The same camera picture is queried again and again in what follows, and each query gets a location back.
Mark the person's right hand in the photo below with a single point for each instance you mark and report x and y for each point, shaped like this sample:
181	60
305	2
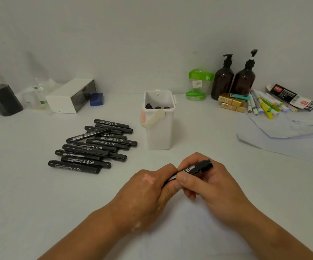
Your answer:
216	192

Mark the person's left hand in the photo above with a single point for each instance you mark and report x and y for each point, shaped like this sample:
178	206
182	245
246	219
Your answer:
137	197

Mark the person's left thumb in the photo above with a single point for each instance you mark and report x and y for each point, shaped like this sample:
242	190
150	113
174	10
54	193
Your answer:
170	189

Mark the person's right middle finger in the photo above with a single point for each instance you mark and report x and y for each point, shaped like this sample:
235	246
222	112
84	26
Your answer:
190	194

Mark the person's right thumb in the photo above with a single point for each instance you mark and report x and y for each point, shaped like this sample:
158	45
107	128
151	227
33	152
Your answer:
186	181

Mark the black permanent marker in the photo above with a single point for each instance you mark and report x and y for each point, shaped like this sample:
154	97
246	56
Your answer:
198	167
149	106

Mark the person's right forearm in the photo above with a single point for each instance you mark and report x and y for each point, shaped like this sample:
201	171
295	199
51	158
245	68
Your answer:
270	238

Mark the person's left forearm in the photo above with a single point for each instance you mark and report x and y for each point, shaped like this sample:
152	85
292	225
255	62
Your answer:
86	235

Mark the gold small box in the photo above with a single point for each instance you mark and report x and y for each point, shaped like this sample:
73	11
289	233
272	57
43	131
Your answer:
225	99
239	102
232	107

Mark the pile of black markers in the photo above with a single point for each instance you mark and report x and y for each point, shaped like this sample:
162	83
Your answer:
91	148

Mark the green clear plastic container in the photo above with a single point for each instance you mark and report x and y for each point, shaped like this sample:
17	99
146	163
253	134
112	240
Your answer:
198	83

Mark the teal nail clipper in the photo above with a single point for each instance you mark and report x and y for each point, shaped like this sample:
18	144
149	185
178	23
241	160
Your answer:
240	96

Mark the amber pump bottle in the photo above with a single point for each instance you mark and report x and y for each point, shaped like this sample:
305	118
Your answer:
222	81
243	79

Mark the heap of coloured highlighter pens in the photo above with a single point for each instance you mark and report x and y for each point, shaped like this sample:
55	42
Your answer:
267	105

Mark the light blue cloth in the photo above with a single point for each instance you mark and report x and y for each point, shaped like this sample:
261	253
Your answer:
289	135

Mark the small blue box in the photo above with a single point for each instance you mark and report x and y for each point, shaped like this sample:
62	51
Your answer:
96	100

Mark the black packet with red label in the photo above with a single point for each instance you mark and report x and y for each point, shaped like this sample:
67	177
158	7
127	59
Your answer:
292	96

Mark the white storage box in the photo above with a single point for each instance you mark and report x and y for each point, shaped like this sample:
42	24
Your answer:
64	98

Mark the clear plastic bag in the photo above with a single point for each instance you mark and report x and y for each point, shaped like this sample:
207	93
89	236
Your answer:
37	96

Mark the clear bottle with dark liquid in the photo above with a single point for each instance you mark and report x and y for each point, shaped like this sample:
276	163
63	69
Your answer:
3	101

